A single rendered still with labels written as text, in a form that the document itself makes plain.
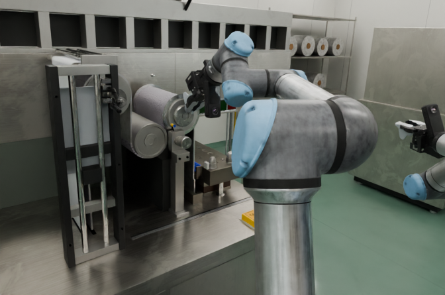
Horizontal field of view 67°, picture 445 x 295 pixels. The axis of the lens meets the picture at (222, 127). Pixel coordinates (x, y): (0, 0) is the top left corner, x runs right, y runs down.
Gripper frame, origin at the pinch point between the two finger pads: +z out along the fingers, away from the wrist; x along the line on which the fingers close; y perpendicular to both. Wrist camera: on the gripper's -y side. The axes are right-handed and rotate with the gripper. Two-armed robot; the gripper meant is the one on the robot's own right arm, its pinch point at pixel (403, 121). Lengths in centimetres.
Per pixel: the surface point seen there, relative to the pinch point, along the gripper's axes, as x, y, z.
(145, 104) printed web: -94, -16, 18
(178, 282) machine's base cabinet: -90, 30, -25
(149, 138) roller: -93, -7, 0
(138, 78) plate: -96, -23, 34
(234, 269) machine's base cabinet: -72, 37, -16
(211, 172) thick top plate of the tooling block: -73, 11, 7
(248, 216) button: -64, 23, -8
